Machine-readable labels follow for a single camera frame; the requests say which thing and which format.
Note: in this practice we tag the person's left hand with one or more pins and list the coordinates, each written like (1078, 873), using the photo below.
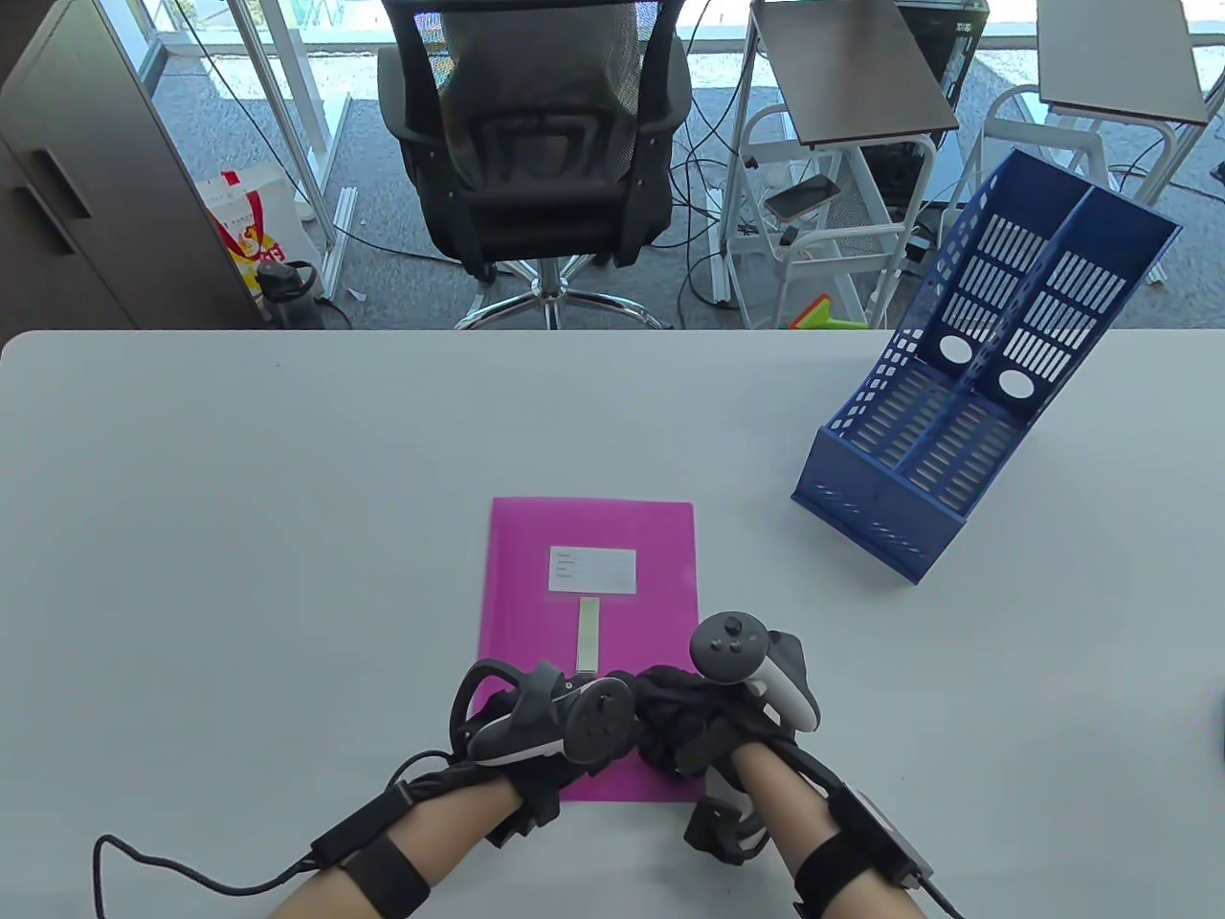
(536, 780)

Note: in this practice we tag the person's right hand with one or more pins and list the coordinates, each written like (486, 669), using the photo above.
(713, 737)

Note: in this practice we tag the person's right fingers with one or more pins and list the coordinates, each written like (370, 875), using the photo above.
(670, 718)

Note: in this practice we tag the person's right forearm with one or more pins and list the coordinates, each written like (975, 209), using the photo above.
(794, 814)

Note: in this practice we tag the person's left forearm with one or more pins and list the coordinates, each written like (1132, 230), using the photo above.
(450, 847)

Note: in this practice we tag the grey white right wrist controller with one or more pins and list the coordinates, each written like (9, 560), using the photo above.
(742, 661)

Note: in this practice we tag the grey left wrist controller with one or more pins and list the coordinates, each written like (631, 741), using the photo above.
(574, 723)

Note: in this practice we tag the pink plastic folder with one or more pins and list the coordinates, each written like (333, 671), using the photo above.
(593, 536)

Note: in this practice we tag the grey right wrist sensor box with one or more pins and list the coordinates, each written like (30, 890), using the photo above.
(885, 838)

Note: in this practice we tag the black left wrist sensor box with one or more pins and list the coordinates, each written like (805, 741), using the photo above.
(359, 823)

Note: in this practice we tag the green and orange toy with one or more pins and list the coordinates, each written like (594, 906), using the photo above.
(823, 318)

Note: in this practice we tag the blue plastic file rack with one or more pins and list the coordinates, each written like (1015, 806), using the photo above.
(995, 364)

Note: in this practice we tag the white metal trolley cart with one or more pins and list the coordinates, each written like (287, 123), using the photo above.
(813, 249)

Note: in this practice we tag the black smartphone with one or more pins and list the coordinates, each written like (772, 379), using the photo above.
(802, 197)

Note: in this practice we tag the dark grey water bottle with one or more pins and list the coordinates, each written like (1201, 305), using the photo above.
(287, 297)

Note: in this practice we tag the black mesh office chair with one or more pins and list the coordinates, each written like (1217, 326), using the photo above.
(536, 144)

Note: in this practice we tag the red and white shopping bag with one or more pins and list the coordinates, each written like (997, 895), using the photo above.
(251, 225)

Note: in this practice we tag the brown top standing table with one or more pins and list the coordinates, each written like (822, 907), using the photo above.
(847, 67)

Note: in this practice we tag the grey top standing table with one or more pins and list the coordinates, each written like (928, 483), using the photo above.
(1115, 57)

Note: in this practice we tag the dark brown cabinet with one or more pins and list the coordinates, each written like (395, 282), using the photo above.
(86, 172)

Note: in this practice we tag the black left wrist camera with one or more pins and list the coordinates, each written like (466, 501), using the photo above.
(531, 809)

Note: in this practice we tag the white metal frame stand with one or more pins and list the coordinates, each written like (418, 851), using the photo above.
(301, 144)

